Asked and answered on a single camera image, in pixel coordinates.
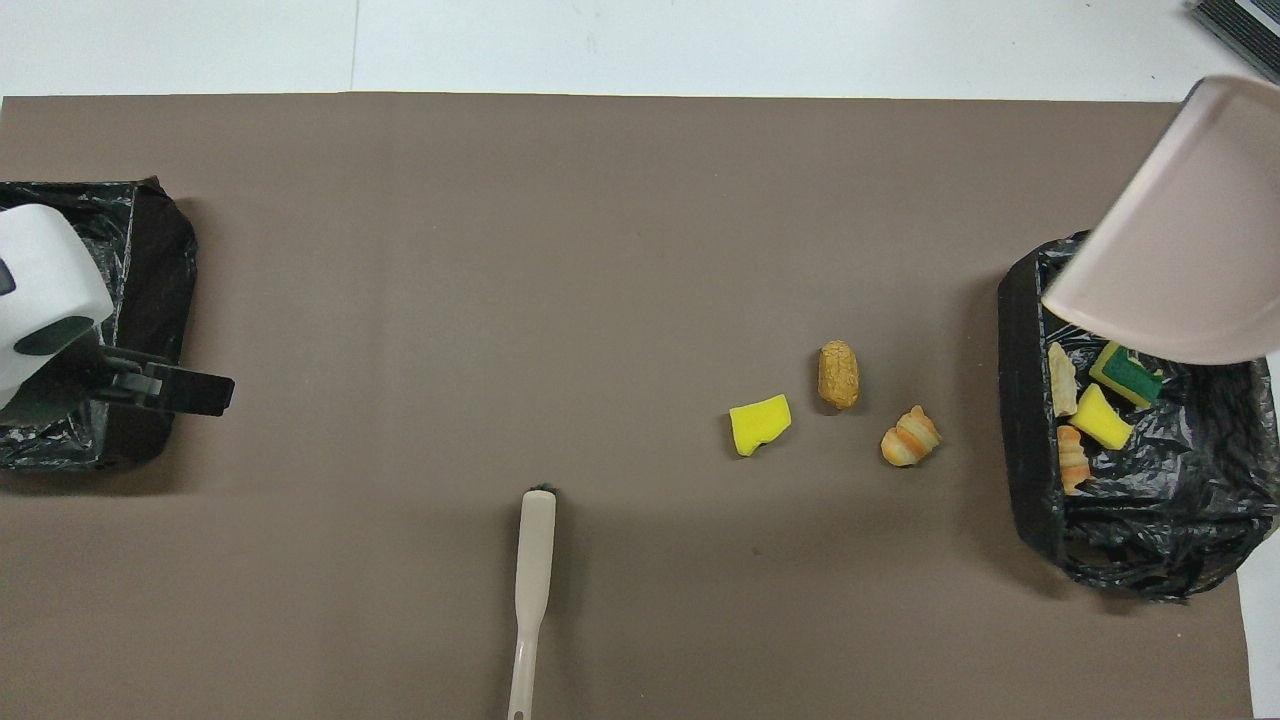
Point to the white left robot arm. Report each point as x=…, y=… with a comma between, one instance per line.
x=45, y=270

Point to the grey ribbed box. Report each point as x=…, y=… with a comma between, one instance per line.
x=1240, y=30

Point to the yellow green sponge piece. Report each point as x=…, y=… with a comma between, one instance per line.
x=758, y=425
x=1100, y=418
x=1128, y=375

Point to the black bag-lined bin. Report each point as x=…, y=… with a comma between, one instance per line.
x=150, y=250
x=1150, y=520

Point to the beige hand brush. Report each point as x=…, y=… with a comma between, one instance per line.
x=535, y=560

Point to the pale torn bread piece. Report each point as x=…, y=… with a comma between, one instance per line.
x=1062, y=380

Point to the small striped croissant piece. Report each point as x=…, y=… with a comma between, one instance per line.
x=910, y=437

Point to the beige plastic dustpan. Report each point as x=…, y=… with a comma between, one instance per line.
x=1190, y=240

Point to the brown oval bread roll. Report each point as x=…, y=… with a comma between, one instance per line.
x=839, y=375

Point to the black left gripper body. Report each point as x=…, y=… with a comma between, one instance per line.
x=70, y=390

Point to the brown table mat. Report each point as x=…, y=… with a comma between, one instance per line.
x=400, y=250

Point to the long striped croissant piece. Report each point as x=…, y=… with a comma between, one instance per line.
x=1073, y=460

